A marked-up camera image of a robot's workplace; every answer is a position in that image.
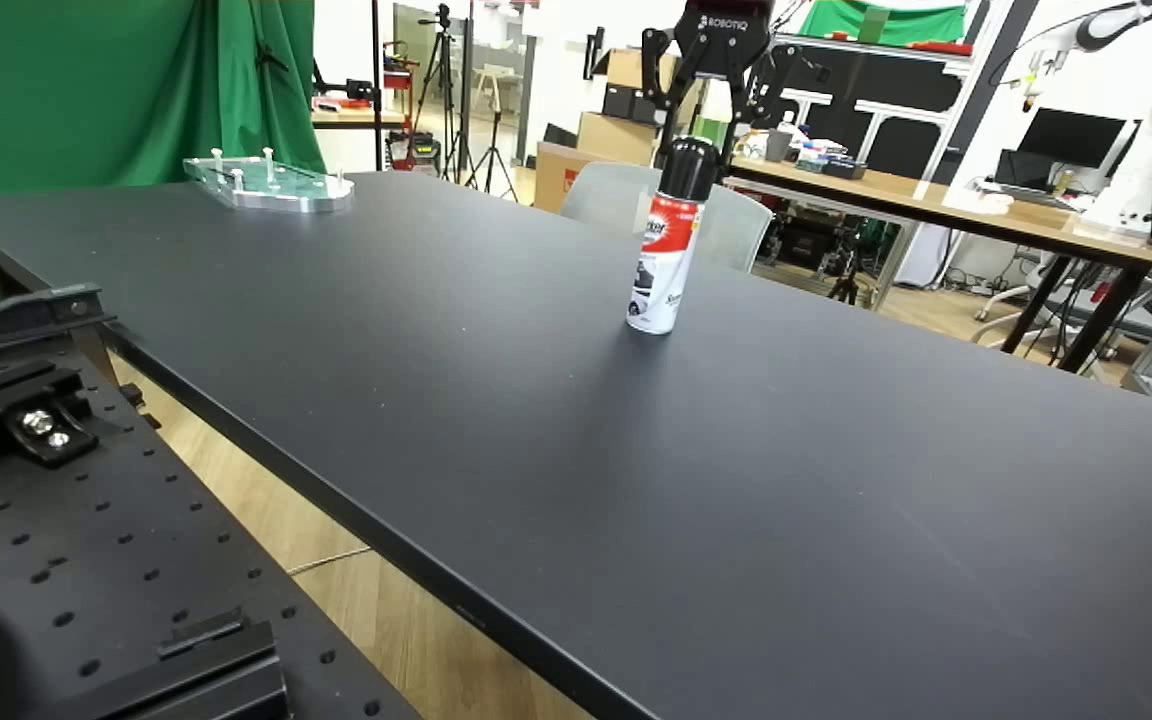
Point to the red white spray can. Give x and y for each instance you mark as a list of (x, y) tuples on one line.
[(662, 273)]

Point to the green cloth banner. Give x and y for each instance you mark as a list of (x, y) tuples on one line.
[(882, 27)]

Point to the grey mesh office chair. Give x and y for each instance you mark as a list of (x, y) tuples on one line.
[(600, 198)]

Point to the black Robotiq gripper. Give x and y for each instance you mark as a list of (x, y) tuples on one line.
[(722, 30)]

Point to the black perforated breadboard mount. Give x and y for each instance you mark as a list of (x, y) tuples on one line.
[(99, 561)]

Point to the stacked cardboard box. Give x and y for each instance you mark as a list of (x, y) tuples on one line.
[(621, 66)]

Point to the green curtain backdrop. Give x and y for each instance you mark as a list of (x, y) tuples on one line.
[(69, 95)]

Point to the long wooden desk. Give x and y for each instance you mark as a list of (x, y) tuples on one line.
[(896, 192)]

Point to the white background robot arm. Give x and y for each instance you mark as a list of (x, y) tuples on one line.
[(1143, 175)]

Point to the black rounded panel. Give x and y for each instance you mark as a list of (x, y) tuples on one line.
[(903, 144), (905, 82)]

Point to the clear acrylic plate with bolts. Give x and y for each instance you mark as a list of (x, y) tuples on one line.
[(268, 187)]

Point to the black computer monitor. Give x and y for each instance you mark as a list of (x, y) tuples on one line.
[(1071, 137)]

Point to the cardboard box with red label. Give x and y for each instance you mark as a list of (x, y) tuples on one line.
[(563, 179)]

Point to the black camera tripod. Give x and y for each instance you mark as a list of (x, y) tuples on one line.
[(491, 131)]

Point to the plain cardboard box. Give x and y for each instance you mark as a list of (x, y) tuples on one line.
[(616, 140)]

